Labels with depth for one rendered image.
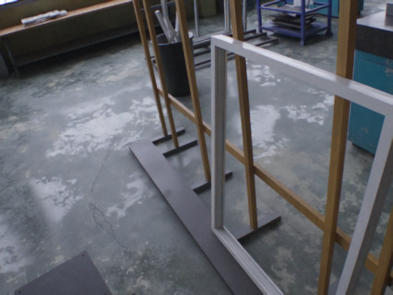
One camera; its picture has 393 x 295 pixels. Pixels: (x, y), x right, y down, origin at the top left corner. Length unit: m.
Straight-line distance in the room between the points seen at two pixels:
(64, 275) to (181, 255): 1.17
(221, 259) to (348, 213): 1.05
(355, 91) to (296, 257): 1.55
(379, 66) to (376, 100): 1.85
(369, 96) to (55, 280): 1.41
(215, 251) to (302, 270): 0.60
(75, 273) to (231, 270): 1.14
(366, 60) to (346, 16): 1.85
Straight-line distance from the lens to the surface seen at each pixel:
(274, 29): 6.79
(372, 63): 3.08
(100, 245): 2.90
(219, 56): 1.98
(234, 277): 2.39
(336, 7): 7.85
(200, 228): 2.69
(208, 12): 9.18
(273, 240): 2.64
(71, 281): 1.61
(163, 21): 4.71
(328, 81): 1.32
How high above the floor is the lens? 2.00
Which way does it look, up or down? 32 degrees down
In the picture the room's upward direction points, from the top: 10 degrees counter-clockwise
